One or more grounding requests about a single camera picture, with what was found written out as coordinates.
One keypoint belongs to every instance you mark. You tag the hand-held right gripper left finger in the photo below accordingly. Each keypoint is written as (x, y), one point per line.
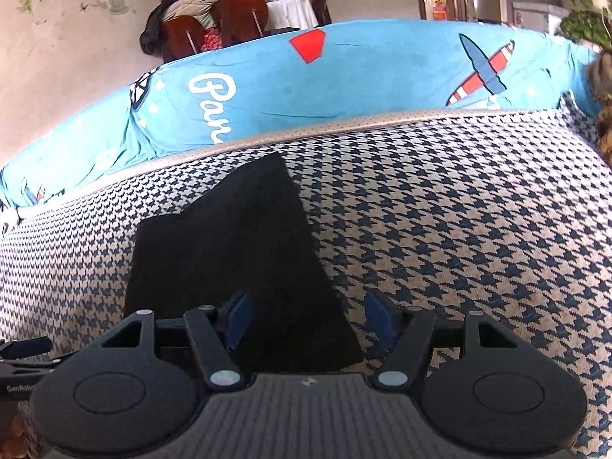
(239, 319)

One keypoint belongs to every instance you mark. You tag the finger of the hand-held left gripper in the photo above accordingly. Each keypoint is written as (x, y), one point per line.
(28, 348)

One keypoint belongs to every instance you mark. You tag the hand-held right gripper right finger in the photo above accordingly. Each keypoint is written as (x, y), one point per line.
(381, 319)

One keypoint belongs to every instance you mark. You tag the black t-shirt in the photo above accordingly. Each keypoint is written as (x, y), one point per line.
(229, 248)

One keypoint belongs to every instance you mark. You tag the pile of clothes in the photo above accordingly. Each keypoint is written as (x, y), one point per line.
(186, 2)

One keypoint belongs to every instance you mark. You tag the houndstooth sofa seat cover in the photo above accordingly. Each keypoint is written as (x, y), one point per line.
(454, 210)

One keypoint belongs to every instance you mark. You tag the blue printed sofa cover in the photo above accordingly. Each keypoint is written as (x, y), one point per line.
(358, 81)

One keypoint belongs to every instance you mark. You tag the red patterned cloth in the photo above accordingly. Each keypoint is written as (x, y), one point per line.
(211, 40)

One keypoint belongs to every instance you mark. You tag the wooden chair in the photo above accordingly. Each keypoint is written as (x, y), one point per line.
(321, 7)
(181, 38)
(239, 16)

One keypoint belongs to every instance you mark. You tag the table with white cloth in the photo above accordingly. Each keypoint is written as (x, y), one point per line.
(291, 14)

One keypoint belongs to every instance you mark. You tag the brown furry object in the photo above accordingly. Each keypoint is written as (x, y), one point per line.
(603, 100)

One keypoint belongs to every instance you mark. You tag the white cabinet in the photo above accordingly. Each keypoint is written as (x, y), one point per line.
(540, 16)

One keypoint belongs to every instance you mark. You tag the green houseplant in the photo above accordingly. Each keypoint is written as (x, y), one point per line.
(585, 14)

